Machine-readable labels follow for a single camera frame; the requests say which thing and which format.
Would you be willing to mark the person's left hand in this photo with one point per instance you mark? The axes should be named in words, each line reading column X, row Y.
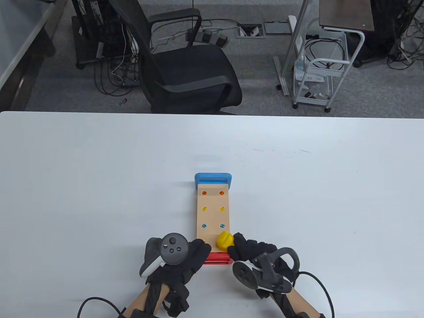
column 195, row 258

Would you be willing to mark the person's right hand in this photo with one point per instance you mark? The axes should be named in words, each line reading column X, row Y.
column 251, row 250

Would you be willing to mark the yellow toy hammer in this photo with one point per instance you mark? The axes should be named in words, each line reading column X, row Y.
column 224, row 240

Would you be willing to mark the rainbow hammer bench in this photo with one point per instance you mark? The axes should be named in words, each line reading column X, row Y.
column 212, row 215

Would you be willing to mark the wooden plank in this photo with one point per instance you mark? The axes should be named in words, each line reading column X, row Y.
column 204, row 209

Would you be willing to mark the person's right forearm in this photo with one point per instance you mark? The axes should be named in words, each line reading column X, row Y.
column 298, row 303

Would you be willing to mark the grey left hand controller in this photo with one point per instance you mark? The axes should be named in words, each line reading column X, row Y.
column 172, row 250

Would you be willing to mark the grey hand controller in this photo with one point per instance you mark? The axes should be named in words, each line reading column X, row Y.
column 245, row 275
column 172, row 250

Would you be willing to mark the grey right hand controller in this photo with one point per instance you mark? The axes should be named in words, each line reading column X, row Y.
column 245, row 275

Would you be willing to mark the black left wrist sensor box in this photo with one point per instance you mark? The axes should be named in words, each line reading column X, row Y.
column 135, row 313

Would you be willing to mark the white rolling cart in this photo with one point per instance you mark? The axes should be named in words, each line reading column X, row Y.
column 313, row 99

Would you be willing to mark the black office chair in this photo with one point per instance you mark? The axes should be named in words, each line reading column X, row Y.
column 188, row 73

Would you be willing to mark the black power strip with adapters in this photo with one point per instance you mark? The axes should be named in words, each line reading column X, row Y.
column 212, row 37

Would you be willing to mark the open floor outlet box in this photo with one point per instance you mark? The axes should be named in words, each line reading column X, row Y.
column 250, row 31

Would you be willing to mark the grey floor cover plate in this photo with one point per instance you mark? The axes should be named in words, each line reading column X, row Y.
column 277, row 28

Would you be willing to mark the black equipment rack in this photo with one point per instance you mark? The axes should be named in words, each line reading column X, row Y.
column 92, row 36

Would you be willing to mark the brown side tabletop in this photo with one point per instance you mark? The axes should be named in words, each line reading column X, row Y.
column 346, row 15

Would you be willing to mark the grey desk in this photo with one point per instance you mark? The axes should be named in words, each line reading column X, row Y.
column 20, row 36

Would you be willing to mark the aluminium frame stand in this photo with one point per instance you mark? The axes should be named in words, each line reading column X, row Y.
column 294, row 43

